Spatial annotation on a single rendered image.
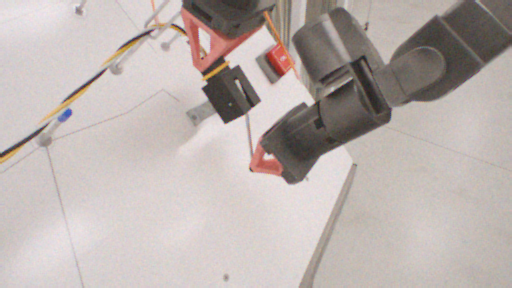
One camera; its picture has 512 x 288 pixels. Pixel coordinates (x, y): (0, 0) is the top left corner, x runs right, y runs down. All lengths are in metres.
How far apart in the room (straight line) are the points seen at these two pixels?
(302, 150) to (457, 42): 0.18
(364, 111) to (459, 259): 1.55
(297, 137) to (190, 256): 0.19
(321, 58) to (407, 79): 0.09
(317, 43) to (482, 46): 0.14
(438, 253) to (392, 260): 0.23
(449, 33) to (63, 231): 0.39
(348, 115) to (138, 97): 0.26
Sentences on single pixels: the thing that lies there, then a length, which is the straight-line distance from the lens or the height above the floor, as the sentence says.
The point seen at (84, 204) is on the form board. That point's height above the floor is 1.11.
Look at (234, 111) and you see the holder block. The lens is 0.42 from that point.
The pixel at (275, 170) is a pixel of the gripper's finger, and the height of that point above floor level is 1.07.
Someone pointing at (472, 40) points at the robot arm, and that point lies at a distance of 0.33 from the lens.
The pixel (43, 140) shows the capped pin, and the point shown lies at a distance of 0.39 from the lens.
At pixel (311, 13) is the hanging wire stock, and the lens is 1.37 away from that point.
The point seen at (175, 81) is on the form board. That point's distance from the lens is 0.49.
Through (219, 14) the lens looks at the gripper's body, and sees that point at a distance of 0.35.
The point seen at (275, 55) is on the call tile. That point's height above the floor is 1.12.
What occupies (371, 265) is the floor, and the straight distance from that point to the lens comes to 1.67.
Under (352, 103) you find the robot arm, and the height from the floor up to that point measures 1.20.
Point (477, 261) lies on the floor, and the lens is 1.88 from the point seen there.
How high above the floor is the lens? 1.38
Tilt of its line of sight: 40 degrees down
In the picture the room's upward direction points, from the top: straight up
